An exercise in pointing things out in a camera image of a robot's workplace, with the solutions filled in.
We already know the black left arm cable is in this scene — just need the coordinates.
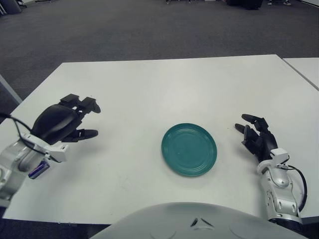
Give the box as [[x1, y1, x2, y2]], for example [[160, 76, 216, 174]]
[[0, 113, 62, 164]]

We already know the black background seat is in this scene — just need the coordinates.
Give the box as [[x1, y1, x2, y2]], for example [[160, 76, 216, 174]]
[[226, 0, 264, 10]]

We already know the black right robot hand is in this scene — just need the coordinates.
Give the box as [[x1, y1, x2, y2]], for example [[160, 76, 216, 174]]
[[234, 114, 290, 165]]

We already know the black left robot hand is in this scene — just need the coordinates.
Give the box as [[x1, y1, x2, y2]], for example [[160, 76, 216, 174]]
[[19, 94, 102, 163]]

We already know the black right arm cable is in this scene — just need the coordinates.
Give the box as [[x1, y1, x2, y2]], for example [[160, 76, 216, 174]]
[[281, 165, 308, 212]]

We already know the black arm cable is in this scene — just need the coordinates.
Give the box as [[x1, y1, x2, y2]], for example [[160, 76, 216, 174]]
[[281, 165, 308, 212], [0, 113, 62, 164]]

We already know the grey robot torso shell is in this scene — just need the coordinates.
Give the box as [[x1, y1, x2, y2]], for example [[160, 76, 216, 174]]
[[89, 202, 304, 239]]

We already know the blue gum pack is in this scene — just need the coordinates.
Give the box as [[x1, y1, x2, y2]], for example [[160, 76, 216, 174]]
[[28, 159, 50, 180]]

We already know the adjacent white table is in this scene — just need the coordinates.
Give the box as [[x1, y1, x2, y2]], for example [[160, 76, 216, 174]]
[[282, 57, 319, 91]]

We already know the teal round plate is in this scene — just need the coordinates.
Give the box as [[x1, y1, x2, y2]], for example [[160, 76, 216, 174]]
[[161, 122, 218, 178]]

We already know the dark office chair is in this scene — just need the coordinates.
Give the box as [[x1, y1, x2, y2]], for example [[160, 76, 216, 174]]
[[0, 0, 27, 15]]

